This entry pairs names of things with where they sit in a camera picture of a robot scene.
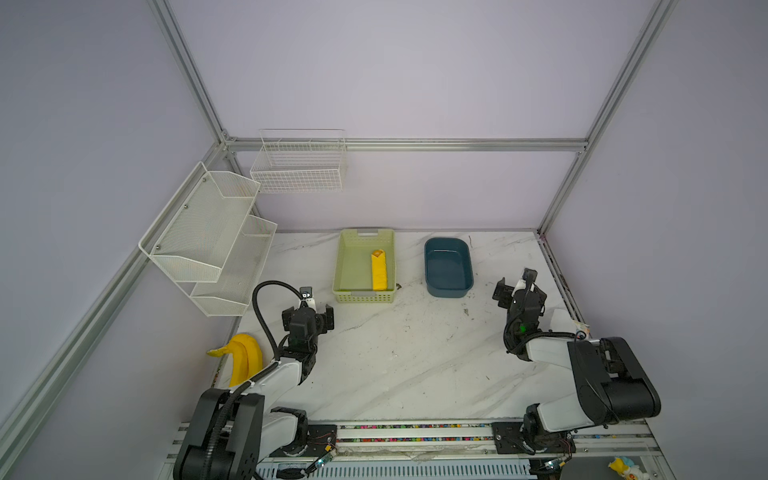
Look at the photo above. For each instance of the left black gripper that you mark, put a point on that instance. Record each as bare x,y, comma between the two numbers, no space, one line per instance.
324,322

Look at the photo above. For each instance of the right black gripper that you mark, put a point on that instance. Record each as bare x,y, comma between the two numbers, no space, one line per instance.
503,294

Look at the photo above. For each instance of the light green plastic basket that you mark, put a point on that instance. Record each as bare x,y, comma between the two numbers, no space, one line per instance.
352,281

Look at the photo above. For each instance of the yellow paper napkin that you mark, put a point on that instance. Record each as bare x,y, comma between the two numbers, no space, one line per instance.
379,270

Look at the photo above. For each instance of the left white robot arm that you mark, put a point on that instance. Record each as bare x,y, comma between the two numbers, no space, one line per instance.
232,430

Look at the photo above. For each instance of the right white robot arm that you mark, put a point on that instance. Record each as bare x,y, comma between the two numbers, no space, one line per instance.
609,383

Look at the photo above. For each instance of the teal plastic tray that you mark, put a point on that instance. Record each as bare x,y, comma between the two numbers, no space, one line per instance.
448,267

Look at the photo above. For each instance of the yellow banana toy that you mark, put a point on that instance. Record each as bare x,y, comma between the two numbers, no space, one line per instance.
246,355

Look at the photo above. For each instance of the colourful small carton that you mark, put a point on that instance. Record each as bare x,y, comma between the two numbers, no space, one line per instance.
561,321

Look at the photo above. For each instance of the white two-tier mesh shelf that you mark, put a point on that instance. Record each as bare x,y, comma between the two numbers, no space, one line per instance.
209,241

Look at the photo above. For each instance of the small yellow toy figure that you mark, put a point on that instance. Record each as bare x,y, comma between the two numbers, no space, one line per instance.
627,469

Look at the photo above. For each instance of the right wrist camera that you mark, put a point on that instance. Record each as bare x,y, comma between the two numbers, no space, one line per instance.
529,278

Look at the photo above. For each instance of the white wire wall basket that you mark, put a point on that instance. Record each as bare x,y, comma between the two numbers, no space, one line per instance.
300,161

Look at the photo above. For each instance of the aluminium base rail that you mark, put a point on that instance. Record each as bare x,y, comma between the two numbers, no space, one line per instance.
462,449

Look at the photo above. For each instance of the aluminium cage frame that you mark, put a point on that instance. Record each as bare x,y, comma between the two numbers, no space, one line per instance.
34,409

